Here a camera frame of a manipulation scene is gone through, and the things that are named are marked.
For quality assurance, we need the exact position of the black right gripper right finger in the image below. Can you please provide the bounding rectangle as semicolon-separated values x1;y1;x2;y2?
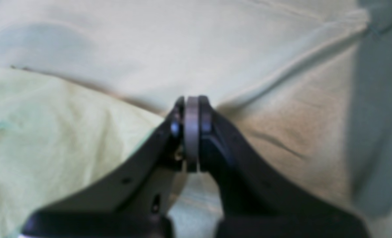
198;96;370;238

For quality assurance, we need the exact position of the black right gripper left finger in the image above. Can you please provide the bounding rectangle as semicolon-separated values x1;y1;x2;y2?
21;97;200;238

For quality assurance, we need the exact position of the light green T-shirt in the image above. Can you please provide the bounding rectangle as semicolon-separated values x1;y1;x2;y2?
0;0;392;238

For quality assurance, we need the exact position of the green table cloth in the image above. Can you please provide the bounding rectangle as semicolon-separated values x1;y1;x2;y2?
345;0;392;218

